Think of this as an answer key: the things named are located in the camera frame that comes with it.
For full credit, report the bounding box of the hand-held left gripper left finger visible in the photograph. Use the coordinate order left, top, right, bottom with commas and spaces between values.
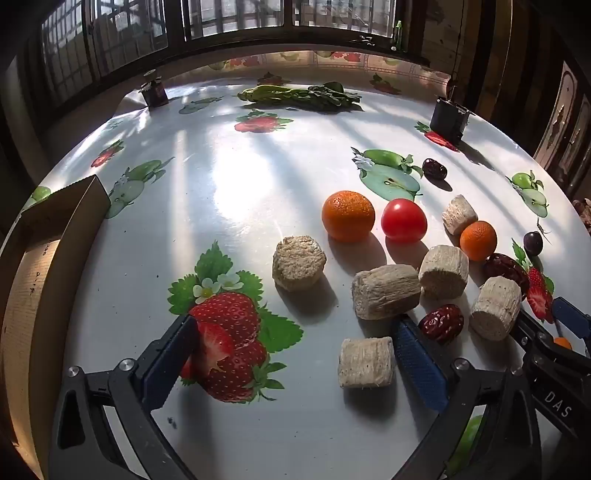
48, 314, 200, 480

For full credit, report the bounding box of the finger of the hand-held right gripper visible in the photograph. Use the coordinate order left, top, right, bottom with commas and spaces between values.
512, 311, 558, 356
551, 296, 591, 356

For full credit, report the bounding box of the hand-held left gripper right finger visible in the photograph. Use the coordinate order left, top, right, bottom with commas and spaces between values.
392, 316, 542, 480

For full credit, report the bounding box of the red date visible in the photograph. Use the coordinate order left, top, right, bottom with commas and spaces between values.
483, 253, 531, 296
419, 304, 465, 345

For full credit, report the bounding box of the small orange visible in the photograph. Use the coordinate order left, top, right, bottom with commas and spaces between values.
460, 220, 498, 262

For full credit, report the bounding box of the brown cardboard box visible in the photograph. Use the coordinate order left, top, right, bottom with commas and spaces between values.
0, 175, 112, 467

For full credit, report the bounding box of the dark plum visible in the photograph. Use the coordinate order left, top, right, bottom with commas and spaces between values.
422, 158, 448, 181

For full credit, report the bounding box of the red tomato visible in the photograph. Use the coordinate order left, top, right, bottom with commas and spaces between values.
381, 198, 428, 243

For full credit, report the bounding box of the large orange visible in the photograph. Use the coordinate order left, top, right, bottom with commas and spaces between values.
322, 190, 376, 243

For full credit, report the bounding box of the wooden door with glass panels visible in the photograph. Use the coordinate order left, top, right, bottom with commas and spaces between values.
533, 60, 591, 185

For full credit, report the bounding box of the dark glass jar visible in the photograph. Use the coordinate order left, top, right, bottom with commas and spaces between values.
140, 70, 170, 108

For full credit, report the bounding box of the green leafy vegetable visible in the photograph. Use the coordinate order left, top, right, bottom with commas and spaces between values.
237, 82, 363, 113

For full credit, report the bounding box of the dark framed barred window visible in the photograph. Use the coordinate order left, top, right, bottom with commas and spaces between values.
28, 0, 416, 107

